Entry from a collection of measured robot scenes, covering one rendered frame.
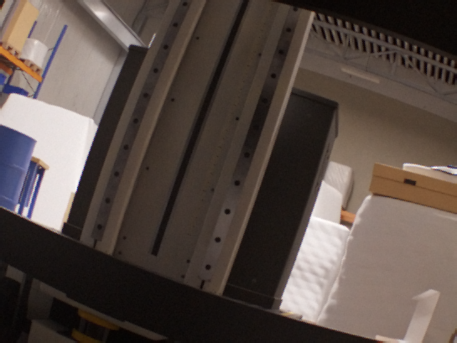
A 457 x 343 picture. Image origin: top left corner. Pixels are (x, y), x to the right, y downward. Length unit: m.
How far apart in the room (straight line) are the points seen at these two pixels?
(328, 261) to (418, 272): 4.85
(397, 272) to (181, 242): 2.69
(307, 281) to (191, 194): 7.31
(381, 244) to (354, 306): 0.39
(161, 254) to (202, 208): 0.14
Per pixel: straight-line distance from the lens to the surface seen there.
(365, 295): 4.38
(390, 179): 4.51
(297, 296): 9.02
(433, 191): 4.39
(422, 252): 4.25
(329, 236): 9.06
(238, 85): 1.79
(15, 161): 6.31
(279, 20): 1.79
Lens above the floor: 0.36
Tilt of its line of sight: 7 degrees up
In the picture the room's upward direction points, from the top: 19 degrees clockwise
